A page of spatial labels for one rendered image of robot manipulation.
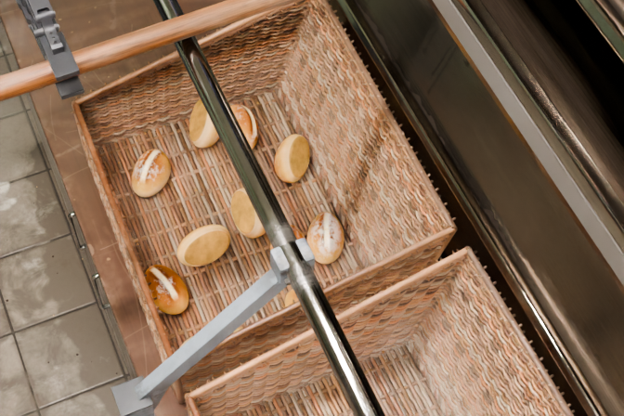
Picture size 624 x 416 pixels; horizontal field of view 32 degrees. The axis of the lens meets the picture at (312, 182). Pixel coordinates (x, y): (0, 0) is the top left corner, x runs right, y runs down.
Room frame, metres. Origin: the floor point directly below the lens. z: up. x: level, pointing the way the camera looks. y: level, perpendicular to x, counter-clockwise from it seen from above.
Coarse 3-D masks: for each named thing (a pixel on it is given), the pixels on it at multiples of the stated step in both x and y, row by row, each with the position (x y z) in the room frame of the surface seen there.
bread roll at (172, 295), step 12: (156, 276) 0.84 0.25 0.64; (168, 276) 0.84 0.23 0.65; (156, 288) 0.82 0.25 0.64; (168, 288) 0.82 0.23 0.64; (180, 288) 0.83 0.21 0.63; (156, 300) 0.81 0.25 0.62; (168, 300) 0.80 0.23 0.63; (180, 300) 0.81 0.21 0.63; (168, 312) 0.79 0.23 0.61; (180, 312) 0.79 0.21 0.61
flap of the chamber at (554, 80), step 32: (448, 0) 0.79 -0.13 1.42; (512, 0) 0.80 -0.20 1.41; (544, 0) 0.81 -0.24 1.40; (512, 32) 0.75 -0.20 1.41; (544, 32) 0.76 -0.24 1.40; (576, 32) 0.77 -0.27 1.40; (480, 64) 0.71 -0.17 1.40; (544, 64) 0.71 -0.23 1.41; (576, 64) 0.72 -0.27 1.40; (608, 64) 0.73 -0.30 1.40; (512, 96) 0.66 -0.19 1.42; (576, 96) 0.68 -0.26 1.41; (608, 96) 0.68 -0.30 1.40; (576, 128) 0.63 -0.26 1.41; (608, 128) 0.64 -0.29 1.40; (544, 160) 0.60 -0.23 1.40; (608, 160) 0.60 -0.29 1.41; (576, 192) 0.56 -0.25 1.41; (608, 256) 0.50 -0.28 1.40
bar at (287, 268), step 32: (160, 0) 0.98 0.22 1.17; (192, 64) 0.88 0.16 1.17; (224, 96) 0.83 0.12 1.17; (224, 128) 0.78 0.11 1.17; (256, 160) 0.74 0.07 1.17; (256, 192) 0.69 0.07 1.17; (288, 224) 0.65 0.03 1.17; (288, 256) 0.60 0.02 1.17; (256, 288) 0.59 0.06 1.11; (320, 288) 0.57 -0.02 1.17; (224, 320) 0.56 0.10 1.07; (320, 320) 0.52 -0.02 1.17; (192, 352) 0.54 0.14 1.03; (352, 352) 0.49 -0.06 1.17; (128, 384) 0.52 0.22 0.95; (160, 384) 0.52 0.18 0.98; (352, 384) 0.45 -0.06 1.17
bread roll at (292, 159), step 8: (288, 136) 1.15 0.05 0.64; (296, 136) 1.14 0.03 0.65; (304, 136) 1.16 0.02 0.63; (280, 144) 1.13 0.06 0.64; (288, 144) 1.12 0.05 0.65; (296, 144) 1.13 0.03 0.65; (304, 144) 1.14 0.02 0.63; (280, 152) 1.11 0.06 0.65; (288, 152) 1.10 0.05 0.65; (296, 152) 1.11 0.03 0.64; (304, 152) 1.12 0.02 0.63; (280, 160) 1.09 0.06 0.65; (288, 160) 1.09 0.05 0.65; (296, 160) 1.10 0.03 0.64; (304, 160) 1.11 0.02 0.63; (280, 168) 1.08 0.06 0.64; (288, 168) 1.08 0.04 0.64; (296, 168) 1.08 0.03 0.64; (304, 168) 1.09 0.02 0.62; (280, 176) 1.07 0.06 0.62; (288, 176) 1.07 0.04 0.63; (296, 176) 1.07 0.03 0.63
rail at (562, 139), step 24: (456, 0) 0.78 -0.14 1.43; (480, 0) 0.77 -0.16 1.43; (480, 24) 0.74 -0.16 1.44; (504, 48) 0.71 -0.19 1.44; (504, 72) 0.69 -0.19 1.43; (528, 72) 0.68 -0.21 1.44; (528, 96) 0.65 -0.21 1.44; (552, 120) 0.62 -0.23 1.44; (552, 144) 0.60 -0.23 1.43; (576, 144) 0.60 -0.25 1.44; (576, 168) 0.57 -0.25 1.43; (600, 192) 0.54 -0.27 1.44; (600, 216) 0.52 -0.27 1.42
